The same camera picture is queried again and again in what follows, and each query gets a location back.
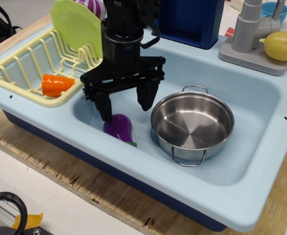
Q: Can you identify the light blue toy sink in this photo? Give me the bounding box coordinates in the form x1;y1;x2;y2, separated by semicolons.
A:
0;37;287;232

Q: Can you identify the stainless steel pot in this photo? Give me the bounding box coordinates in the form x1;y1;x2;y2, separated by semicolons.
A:
151;85;235;167

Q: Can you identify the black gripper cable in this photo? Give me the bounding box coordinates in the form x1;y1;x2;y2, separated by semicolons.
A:
139;22;161;49

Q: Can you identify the grey toy faucet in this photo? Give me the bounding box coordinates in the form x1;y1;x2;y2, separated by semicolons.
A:
219;0;287;76

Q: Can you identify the black sleeved cable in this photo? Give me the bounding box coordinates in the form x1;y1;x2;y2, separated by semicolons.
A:
0;192;28;235

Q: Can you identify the purple striped bowl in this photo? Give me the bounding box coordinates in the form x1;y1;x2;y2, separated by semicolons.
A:
75;0;106;21

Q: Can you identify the yellow tape piece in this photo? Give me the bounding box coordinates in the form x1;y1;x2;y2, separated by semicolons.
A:
12;212;44;230

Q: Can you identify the black metal base plate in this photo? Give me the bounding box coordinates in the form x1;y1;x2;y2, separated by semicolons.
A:
0;227;51;235

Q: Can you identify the purple toy eggplant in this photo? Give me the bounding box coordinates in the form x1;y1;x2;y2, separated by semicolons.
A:
103;114;137;147

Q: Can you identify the light green plastic plate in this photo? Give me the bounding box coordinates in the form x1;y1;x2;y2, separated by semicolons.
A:
50;0;103;58

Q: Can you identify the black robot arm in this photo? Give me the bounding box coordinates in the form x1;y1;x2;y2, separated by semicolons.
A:
80;0;166;121

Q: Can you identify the orange plastic cup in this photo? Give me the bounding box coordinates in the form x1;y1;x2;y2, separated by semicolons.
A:
42;74;75;97

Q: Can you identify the yellow toy potato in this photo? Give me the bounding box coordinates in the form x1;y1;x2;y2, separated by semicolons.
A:
264;31;287;62

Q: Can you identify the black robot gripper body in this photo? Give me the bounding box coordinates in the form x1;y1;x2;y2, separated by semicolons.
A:
80;31;166;102

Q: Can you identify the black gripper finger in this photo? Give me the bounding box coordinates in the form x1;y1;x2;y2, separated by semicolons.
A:
136;82;159;111
95;93;112;121

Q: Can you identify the cream dish rack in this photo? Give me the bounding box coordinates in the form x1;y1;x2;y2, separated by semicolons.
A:
0;27;103;107

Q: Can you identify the dark blue plastic box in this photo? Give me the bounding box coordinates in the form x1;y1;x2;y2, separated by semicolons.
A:
155;0;224;49

